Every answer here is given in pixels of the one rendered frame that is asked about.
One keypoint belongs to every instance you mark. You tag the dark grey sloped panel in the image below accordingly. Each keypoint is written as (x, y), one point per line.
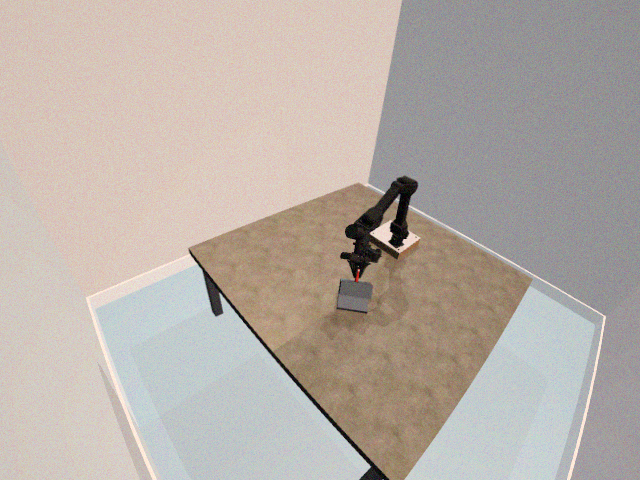
(353, 296)

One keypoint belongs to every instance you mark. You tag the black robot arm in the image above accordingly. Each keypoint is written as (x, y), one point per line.
(371, 219)

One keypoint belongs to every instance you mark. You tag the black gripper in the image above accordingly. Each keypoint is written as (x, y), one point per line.
(356, 262)

